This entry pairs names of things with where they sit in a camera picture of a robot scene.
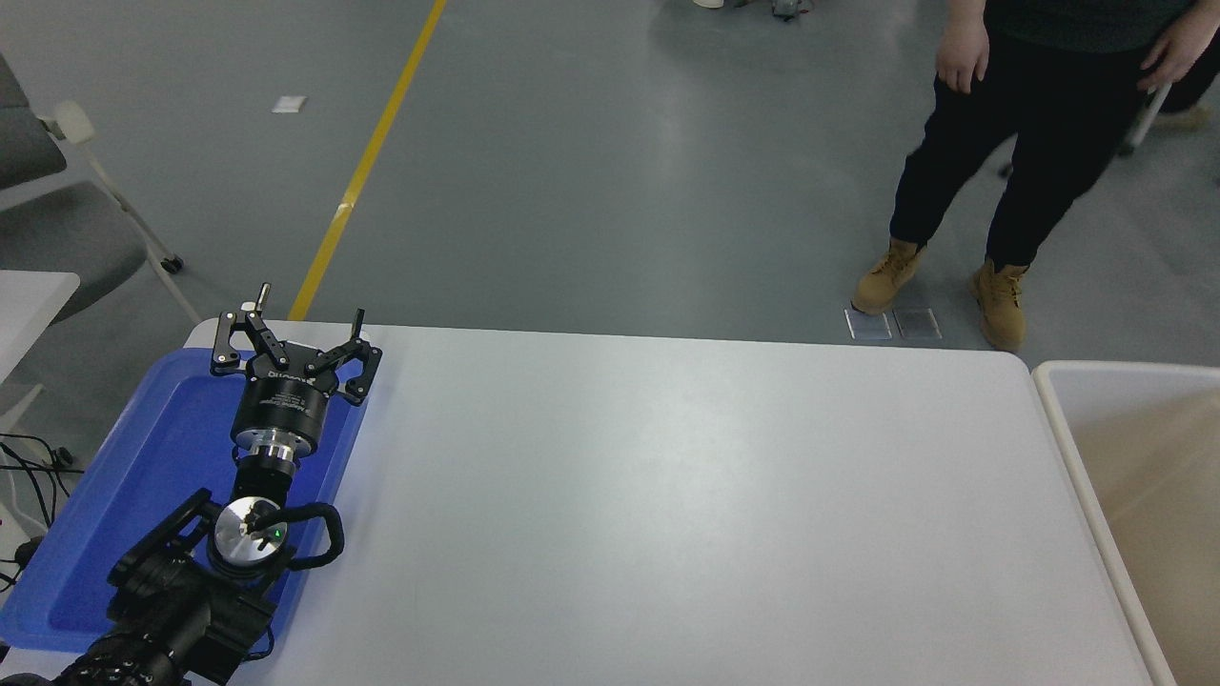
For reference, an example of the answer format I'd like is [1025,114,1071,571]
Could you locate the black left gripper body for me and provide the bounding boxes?
[232,351,344,449]

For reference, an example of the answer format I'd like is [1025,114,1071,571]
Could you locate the person's right hand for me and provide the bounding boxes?
[936,14,992,94]

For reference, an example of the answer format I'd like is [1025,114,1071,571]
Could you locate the person's left hand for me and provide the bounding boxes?
[1139,5,1220,92]

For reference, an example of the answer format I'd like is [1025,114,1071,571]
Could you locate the blue plastic tray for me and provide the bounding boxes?
[0,348,371,654]

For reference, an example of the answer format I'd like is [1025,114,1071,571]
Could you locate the grey office chair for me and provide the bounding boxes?
[0,52,201,325]

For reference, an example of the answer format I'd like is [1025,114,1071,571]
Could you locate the white side table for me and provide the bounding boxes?
[0,270,82,430]

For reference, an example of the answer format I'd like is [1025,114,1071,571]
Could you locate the person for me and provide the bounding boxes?
[851,0,1220,352]

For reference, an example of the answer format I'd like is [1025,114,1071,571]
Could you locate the large pale bin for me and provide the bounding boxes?
[1032,360,1220,686]

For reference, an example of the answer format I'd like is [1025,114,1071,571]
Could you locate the black cables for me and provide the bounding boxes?
[0,434,77,592]

